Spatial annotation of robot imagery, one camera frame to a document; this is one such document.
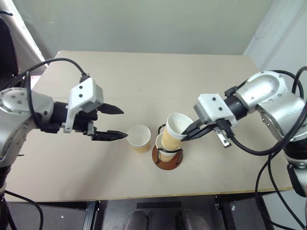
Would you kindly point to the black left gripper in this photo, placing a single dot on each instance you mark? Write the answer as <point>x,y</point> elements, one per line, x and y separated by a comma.
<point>82,121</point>

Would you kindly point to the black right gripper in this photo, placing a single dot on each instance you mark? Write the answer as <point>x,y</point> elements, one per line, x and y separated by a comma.
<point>211,123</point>

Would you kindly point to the ribbed brown paper cup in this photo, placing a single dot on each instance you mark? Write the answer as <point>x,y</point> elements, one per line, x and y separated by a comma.
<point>173,134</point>

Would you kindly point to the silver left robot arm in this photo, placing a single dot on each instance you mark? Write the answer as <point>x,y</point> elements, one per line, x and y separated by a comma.
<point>16,105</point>

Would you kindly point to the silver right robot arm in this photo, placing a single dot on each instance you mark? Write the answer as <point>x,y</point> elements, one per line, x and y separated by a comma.
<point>271,95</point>

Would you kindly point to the smooth brown paper cup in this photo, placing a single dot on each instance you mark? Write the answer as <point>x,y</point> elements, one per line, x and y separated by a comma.
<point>165,155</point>
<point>140,140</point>

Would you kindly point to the silver metal gripper plate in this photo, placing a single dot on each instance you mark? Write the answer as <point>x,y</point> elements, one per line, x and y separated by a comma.
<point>223,137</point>

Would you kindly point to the dark rounded shape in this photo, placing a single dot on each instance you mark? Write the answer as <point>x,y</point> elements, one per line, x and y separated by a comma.
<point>192,220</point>
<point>137,220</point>

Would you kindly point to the beige curtain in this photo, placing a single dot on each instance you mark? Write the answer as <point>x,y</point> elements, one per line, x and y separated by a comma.
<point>28,40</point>

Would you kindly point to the black chair back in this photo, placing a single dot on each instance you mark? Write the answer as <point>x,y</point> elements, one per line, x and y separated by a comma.
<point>7,48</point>

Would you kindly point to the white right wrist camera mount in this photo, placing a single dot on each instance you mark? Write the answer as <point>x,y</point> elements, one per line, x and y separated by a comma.
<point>213,107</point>

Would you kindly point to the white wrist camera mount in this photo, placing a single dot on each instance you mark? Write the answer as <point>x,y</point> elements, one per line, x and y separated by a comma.
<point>82,92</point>
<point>213,107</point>

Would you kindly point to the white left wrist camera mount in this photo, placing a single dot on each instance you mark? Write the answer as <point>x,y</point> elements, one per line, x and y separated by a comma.
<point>82,92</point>

